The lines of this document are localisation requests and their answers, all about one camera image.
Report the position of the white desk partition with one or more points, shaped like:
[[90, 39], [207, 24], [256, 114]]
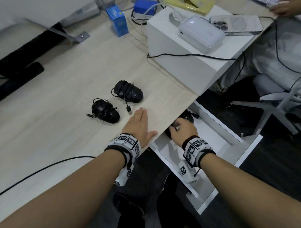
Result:
[[42, 10]]

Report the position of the person's right thumb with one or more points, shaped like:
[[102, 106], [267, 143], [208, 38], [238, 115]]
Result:
[[172, 133]]

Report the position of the blue carton box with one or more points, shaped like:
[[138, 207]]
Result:
[[117, 21]]

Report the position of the white box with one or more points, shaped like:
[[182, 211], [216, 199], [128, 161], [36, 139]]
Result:
[[188, 68]]

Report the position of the white power bank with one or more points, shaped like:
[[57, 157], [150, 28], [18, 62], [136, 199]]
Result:
[[202, 34]]

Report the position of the yellow plastic bag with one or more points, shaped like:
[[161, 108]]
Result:
[[188, 5]]

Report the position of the person's left hand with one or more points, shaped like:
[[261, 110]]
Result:
[[137, 125]]

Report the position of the person's left thumb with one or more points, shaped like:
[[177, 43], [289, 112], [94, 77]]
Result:
[[151, 135]]

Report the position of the white drawer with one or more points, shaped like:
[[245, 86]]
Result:
[[218, 141]]

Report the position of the blue power adapter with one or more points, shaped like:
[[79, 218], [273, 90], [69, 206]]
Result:
[[143, 5]]

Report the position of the smartphone in white case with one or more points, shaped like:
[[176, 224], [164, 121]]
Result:
[[242, 24]]

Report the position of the white marker wrist tracker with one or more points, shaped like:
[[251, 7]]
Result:
[[128, 143], [196, 148]]

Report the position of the person's right hand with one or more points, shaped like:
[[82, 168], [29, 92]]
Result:
[[185, 132]]

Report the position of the person's legs in dark trousers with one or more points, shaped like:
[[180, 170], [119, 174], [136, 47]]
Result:
[[150, 206]]

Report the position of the black computer mouse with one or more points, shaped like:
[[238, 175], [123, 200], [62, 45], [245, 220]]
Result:
[[189, 116]]

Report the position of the grey metal bracket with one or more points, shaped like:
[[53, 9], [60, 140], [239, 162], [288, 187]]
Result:
[[63, 32]]

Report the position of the white office chair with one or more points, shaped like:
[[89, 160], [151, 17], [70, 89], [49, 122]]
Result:
[[275, 101]]

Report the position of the person's right forearm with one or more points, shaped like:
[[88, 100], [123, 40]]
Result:
[[247, 192]]

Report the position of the person's left forearm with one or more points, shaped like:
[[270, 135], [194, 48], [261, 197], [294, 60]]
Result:
[[70, 192]]

